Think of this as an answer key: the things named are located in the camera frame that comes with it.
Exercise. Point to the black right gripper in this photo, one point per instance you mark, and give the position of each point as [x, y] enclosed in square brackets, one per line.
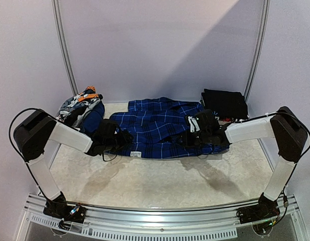
[189, 138]

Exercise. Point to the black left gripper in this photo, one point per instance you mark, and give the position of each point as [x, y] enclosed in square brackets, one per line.
[125, 138]

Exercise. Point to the blue plaid garment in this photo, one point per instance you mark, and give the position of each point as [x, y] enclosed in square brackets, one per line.
[157, 126]

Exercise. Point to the black t-shirt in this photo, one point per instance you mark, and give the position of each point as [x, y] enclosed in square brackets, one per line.
[225, 104]

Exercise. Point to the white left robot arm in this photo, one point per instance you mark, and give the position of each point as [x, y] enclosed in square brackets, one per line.
[30, 137]

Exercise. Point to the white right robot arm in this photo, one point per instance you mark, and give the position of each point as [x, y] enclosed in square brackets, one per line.
[290, 134]

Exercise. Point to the camouflage orange garment pile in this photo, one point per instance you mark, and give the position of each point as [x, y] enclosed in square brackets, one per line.
[73, 110]

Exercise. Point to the solid navy blue garment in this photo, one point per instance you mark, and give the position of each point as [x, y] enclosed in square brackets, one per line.
[92, 119]

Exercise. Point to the red black plaid shirt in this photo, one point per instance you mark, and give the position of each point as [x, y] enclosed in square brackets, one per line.
[226, 120]

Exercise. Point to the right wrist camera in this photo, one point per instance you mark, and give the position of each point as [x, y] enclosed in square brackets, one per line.
[194, 125]

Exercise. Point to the aluminium front rail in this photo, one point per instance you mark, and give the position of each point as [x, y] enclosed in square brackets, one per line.
[207, 223]

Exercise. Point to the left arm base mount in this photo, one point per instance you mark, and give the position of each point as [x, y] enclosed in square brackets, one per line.
[62, 210]

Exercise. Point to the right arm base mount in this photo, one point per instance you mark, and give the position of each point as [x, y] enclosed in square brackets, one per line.
[258, 212]

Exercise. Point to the left aluminium frame post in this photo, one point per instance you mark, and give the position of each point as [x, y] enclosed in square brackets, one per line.
[63, 46]

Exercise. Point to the aluminium frame post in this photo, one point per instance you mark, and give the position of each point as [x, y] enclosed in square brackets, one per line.
[258, 48]
[63, 46]

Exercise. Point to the right aluminium frame post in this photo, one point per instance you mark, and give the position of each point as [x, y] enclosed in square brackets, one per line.
[258, 48]

